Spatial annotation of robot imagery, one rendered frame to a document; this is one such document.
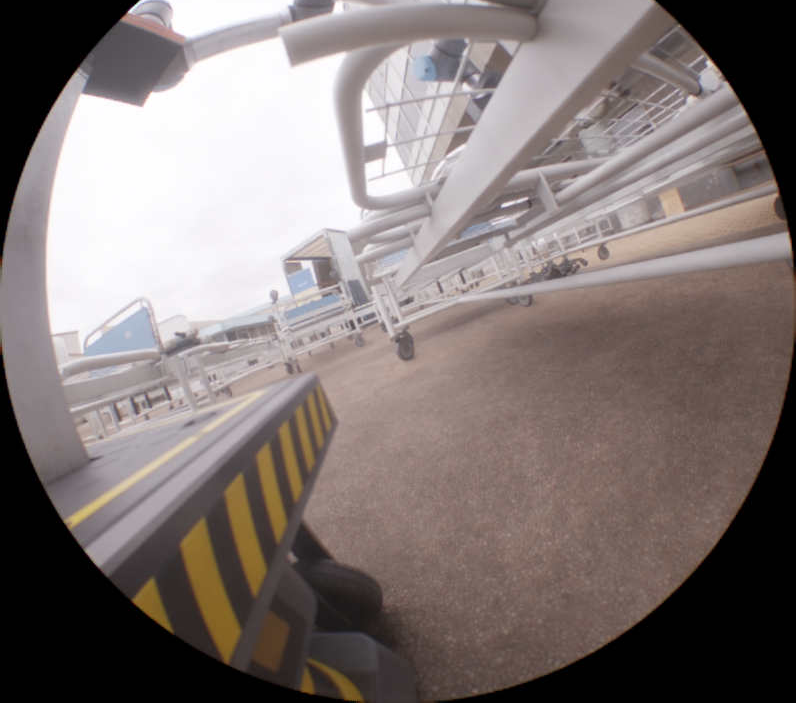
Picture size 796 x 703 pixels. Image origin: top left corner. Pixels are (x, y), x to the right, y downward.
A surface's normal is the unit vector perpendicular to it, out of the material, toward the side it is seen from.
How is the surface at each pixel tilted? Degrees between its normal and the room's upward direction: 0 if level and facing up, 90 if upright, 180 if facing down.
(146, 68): 180
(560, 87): 90
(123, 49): 180
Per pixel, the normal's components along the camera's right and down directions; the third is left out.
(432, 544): -0.37, -0.93
